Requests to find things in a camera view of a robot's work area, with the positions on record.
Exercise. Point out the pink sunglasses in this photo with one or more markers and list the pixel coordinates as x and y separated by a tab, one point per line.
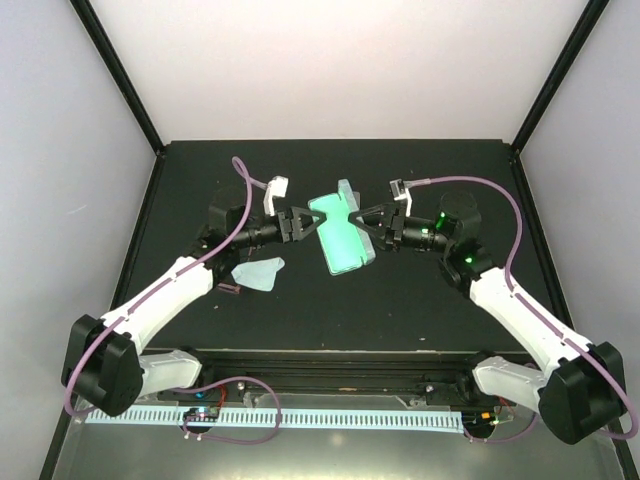
228	288

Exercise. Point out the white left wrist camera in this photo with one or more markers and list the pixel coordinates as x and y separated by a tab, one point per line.
276	188

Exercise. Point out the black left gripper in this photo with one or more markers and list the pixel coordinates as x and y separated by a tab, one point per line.
305	231

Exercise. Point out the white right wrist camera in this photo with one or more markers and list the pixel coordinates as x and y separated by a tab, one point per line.
401	193

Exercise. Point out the black frame post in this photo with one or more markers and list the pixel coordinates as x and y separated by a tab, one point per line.
94	28
570	51

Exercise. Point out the blue-grey glasses case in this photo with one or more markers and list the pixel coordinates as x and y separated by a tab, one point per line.
344	247

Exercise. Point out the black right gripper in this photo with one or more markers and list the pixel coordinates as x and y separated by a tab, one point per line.
378	208

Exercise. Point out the black right frame post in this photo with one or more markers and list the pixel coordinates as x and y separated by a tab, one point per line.
570	51

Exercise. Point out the black front mounting rail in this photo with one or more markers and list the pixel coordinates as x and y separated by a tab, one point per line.
436	377

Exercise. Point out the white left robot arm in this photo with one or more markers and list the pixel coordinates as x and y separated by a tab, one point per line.
105	363

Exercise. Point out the white slotted cable duct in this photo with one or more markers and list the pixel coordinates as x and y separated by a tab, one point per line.
232	417

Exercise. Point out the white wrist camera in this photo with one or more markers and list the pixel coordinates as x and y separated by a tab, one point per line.
401	193
276	188

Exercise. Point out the black left frame post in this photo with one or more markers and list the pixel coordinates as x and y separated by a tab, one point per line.
94	28

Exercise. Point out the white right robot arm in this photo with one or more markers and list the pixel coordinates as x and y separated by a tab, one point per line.
576	387

